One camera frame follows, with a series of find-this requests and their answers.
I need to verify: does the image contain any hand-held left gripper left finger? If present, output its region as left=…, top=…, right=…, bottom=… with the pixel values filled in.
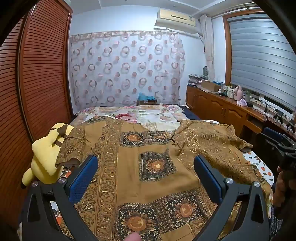
left=20, top=155, right=99, bottom=241

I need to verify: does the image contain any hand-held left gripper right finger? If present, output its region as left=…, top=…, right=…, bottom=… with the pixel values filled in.
left=193, top=155, right=270, bottom=241

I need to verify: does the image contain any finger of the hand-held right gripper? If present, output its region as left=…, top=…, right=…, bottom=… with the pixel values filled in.
left=261, top=127, right=296, bottom=151

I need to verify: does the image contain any brown patterned garment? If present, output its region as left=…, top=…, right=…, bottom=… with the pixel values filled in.
left=55, top=116, right=273, bottom=241

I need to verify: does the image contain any pile of folded clothes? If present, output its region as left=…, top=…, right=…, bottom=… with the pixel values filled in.
left=188, top=74, right=208, bottom=87

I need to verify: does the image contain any person's right hand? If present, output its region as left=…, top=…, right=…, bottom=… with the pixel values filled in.
left=272, top=170, right=290, bottom=207

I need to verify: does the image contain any orange fruit print sheet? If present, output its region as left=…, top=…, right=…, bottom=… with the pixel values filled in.
left=240, top=150, right=274, bottom=186

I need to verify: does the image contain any yellow plush toy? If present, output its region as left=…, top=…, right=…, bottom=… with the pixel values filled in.
left=22, top=123, right=74, bottom=186

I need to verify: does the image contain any wooden side cabinet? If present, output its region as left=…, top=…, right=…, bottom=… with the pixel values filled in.
left=186, top=85, right=296, bottom=144

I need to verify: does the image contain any cluster of small bottles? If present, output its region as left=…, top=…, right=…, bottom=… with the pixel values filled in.
left=218, top=84, right=234, bottom=98

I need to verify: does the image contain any navy blanket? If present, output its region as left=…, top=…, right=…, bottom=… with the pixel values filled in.
left=179, top=105, right=201, bottom=121

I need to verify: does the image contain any grey window blind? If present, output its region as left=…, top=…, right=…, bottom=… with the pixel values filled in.
left=228, top=14, right=296, bottom=112

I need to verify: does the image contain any open cardboard box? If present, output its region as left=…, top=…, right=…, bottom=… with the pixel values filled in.
left=198, top=80, right=221, bottom=93

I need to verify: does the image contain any floral bed sheet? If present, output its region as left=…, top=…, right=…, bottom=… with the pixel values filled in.
left=74, top=104, right=185, bottom=130

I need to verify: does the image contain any cardboard box with blue cloth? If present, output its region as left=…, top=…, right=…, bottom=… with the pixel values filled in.
left=137, top=93, right=158, bottom=106

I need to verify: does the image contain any white tied curtain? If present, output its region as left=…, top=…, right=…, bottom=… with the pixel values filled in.
left=199, top=14, right=216, bottom=80

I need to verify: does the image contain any wooden louvered wardrobe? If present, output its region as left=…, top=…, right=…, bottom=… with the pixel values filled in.
left=0, top=0, right=73, bottom=232

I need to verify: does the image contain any circle patterned sheer curtain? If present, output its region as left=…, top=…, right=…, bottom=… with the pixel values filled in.
left=68, top=30, right=186, bottom=109

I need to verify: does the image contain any wall air conditioner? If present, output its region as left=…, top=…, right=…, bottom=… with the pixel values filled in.
left=154, top=9, right=197, bottom=35

